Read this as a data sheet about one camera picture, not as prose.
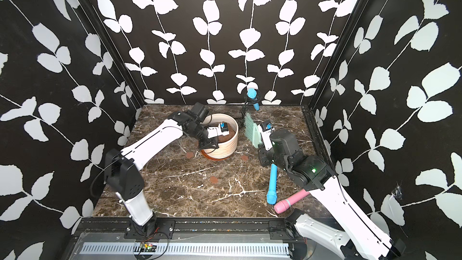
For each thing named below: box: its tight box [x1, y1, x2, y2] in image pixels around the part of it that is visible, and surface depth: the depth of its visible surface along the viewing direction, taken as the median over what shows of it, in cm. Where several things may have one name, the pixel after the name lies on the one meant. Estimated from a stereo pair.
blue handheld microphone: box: [266, 163, 278, 205], surface depth 85 cm
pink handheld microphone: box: [273, 189, 310, 214], surface depth 80 cm
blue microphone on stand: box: [247, 87, 260, 111], surface depth 95 cm
